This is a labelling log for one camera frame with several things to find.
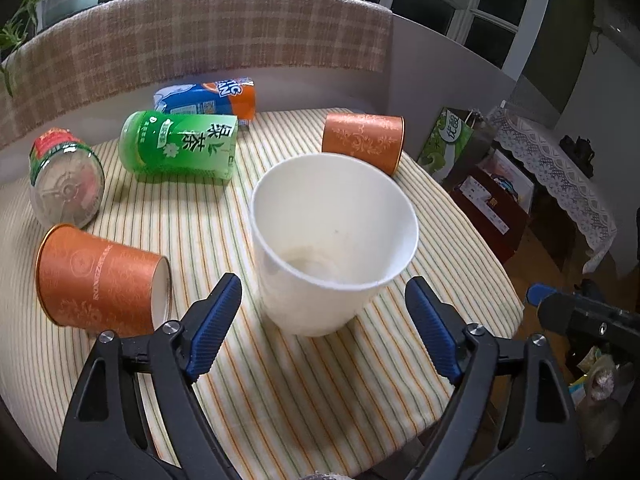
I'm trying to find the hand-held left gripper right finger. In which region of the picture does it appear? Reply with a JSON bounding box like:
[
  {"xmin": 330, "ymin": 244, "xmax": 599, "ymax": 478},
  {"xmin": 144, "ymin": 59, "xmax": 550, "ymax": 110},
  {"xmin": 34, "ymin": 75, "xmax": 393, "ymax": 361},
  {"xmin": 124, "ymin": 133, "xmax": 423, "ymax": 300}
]
[{"xmin": 405, "ymin": 276, "xmax": 587, "ymax": 480}]

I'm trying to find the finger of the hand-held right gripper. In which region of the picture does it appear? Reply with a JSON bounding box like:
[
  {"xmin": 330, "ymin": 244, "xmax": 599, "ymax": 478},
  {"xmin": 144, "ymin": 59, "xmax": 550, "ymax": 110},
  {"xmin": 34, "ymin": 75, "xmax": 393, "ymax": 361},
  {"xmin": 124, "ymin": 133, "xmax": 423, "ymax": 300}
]
[{"xmin": 526, "ymin": 283, "xmax": 640, "ymax": 361}]

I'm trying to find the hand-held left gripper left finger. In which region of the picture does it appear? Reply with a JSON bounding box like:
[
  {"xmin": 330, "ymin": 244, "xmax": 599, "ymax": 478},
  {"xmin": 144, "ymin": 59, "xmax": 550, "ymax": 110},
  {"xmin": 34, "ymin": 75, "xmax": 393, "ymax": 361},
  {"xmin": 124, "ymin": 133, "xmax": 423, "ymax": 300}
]
[{"xmin": 56, "ymin": 273, "xmax": 243, "ymax": 480}]

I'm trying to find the white paper cup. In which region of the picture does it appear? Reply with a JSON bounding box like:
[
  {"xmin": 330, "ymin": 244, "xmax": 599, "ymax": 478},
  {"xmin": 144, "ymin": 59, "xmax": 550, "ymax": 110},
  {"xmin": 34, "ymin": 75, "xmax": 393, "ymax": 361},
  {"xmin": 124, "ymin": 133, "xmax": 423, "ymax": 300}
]
[{"xmin": 250, "ymin": 154, "xmax": 419, "ymax": 337}]

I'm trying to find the orange paper cup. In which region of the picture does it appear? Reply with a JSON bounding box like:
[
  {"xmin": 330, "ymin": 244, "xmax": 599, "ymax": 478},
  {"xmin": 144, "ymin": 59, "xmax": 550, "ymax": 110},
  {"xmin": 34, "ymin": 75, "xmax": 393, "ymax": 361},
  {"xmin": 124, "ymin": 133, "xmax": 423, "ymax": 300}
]
[
  {"xmin": 35, "ymin": 224, "xmax": 172, "ymax": 338},
  {"xmin": 321, "ymin": 113, "xmax": 405, "ymax": 176}
]

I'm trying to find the striped tablecloth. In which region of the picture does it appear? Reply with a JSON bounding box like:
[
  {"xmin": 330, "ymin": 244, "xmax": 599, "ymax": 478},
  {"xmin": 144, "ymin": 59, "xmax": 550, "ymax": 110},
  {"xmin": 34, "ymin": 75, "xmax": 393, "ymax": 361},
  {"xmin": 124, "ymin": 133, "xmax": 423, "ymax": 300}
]
[{"xmin": 0, "ymin": 108, "xmax": 525, "ymax": 478}]

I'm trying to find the dark red box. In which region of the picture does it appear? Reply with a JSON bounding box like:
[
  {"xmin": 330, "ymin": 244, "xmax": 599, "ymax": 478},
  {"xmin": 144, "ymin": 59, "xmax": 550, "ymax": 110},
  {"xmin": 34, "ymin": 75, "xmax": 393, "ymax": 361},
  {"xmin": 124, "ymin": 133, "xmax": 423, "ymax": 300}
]
[{"xmin": 449, "ymin": 166, "xmax": 535, "ymax": 264}]

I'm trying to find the lace covered side table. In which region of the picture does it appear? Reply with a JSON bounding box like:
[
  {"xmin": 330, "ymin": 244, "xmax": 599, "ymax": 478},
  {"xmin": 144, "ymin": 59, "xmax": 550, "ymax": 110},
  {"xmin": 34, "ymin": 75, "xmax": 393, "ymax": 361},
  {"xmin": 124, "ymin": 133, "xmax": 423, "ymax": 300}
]
[{"xmin": 487, "ymin": 105, "xmax": 618, "ymax": 275}]

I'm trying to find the green shopping bag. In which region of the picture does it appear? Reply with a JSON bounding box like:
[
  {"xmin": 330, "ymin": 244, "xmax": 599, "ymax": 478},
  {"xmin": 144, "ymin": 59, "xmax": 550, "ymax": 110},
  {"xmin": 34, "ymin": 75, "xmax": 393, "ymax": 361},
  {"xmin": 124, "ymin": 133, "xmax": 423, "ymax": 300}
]
[{"xmin": 416, "ymin": 106, "xmax": 475, "ymax": 184}]

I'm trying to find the green tea bottle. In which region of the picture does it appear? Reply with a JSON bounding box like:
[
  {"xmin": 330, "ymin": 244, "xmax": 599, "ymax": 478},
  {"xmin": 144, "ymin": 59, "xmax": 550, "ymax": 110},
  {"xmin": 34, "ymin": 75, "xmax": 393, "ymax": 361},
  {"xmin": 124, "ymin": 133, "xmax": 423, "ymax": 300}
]
[{"xmin": 118, "ymin": 110, "xmax": 238, "ymax": 181}]

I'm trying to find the clear jar with red label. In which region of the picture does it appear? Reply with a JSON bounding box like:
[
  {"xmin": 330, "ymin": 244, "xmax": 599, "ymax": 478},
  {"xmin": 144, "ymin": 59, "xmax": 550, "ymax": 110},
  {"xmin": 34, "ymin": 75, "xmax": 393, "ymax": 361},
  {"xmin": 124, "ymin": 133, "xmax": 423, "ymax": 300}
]
[{"xmin": 28, "ymin": 128, "xmax": 106, "ymax": 229}]

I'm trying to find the plaid sofa cover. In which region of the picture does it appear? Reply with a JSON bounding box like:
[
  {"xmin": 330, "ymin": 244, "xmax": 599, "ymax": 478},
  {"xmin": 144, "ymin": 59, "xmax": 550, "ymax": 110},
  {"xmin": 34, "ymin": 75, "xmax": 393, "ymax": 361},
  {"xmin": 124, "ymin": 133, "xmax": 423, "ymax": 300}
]
[{"xmin": 0, "ymin": 0, "xmax": 393, "ymax": 151}]

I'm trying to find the window frame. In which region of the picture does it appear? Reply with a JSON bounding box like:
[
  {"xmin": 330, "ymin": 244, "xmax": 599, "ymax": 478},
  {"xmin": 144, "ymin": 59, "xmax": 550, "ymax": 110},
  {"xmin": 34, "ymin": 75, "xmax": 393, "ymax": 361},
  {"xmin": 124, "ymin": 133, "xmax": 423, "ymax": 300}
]
[{"xmin": 202, "ymin": 0, "xmax": 558, "ymax": 78}]

